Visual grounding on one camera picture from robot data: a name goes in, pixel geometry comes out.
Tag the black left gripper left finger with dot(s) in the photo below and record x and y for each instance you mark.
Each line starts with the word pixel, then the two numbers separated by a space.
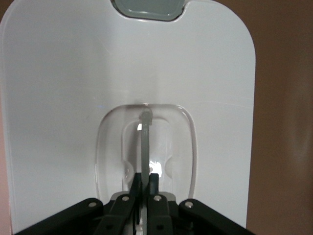
pixel 117 215

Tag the white plastic box lid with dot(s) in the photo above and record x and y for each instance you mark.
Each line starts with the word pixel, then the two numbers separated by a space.
pixel 73 98

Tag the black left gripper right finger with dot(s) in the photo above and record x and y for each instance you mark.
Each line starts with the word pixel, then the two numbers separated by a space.
pixel 161 215

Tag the grey lid latch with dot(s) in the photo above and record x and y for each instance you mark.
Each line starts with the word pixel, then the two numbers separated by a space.
pixel 148 9

